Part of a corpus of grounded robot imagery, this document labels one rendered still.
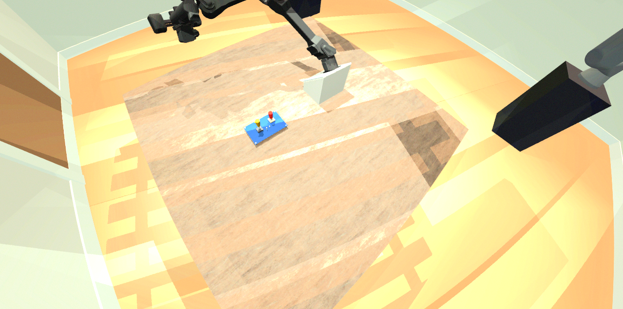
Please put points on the blue circuit board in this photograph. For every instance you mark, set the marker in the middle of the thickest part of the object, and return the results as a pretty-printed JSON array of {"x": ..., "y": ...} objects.
[{"x": 265, "y": 127}]

